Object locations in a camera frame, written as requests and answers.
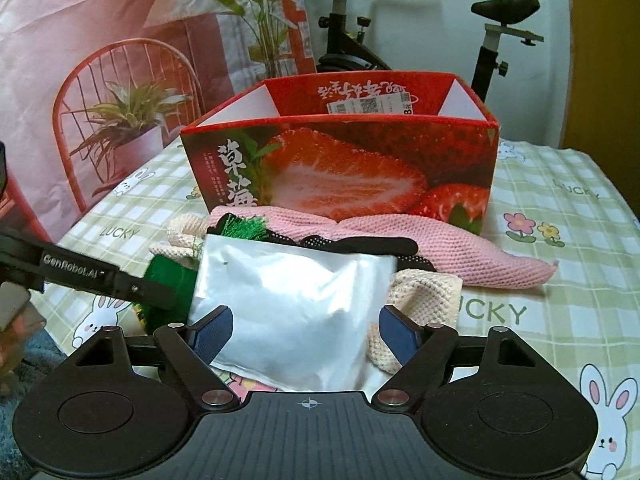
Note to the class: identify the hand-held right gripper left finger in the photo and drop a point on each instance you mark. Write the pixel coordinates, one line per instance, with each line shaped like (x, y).
(215, 330)

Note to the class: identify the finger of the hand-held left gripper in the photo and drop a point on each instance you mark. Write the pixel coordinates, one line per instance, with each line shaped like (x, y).
(145, 292)

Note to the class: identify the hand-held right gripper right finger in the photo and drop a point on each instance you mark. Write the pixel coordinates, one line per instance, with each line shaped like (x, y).
(397, 332)

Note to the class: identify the cream knitted cloth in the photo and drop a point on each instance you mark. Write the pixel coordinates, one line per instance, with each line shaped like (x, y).
(425, 305)
(175, 240)

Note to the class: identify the silver foil pouch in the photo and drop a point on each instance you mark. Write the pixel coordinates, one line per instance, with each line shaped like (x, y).
(290, 310)

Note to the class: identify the black dotted glove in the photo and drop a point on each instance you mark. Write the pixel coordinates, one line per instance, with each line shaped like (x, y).
(380, 247)

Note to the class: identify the pink knitted cloth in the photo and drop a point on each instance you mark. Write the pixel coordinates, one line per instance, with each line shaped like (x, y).
(475, 260)

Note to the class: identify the red strawberry cardboard box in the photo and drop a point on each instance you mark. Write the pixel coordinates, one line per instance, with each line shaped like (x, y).
(350, 170)

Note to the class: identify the person's left hand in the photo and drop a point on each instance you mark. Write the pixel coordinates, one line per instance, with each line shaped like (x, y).
(12, 340)

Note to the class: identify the blue fluffy rug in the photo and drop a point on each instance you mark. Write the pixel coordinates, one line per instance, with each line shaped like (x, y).
(50, 350)

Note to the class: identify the green fringed cloth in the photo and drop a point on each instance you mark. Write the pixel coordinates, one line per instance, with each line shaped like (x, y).
(245, 227)

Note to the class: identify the checked bunny tablecloth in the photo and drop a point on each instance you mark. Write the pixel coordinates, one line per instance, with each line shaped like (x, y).
(550, 270)

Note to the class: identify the pink printed backdrop cloth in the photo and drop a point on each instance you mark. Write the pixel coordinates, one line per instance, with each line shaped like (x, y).
(100, 20)

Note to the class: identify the black exercise bike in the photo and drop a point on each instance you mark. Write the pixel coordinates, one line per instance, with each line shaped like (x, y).
(505, 5)

